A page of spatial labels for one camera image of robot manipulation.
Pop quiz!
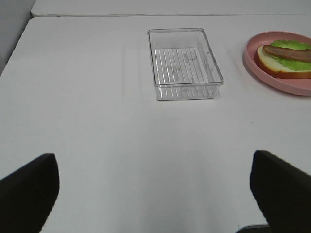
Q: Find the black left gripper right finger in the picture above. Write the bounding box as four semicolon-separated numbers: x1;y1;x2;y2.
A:
250;150;311;233

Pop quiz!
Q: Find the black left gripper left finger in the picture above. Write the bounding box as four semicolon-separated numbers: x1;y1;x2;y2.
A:
0;153;60;233

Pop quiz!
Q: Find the green lettuce leaf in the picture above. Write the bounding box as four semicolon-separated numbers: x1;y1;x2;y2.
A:
269;39;311;71

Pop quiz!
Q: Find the white bread slice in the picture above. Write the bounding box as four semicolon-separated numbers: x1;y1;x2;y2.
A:
255;45;311;79

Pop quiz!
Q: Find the brown bacon strip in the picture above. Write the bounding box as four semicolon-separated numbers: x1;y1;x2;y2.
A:
263;45;311;63

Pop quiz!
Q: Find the pink round plate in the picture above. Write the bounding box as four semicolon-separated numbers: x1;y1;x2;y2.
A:
244;31;311;96

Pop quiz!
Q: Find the clear left plastic container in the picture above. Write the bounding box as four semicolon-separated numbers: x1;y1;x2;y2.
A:
148;28;223;101

